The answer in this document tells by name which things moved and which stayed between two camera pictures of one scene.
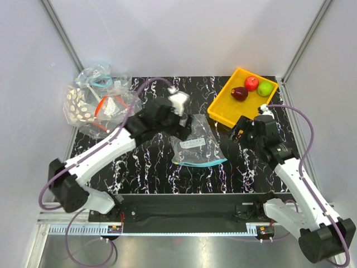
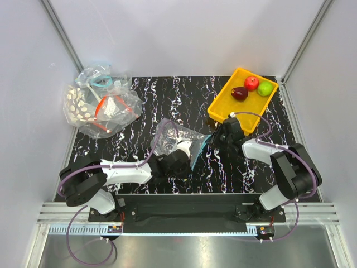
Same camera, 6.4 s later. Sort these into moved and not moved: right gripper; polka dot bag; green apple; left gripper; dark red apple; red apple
Moved: right gripper; left gripper
Not moved: green apple; dark red apple; polka dot bag; red apple
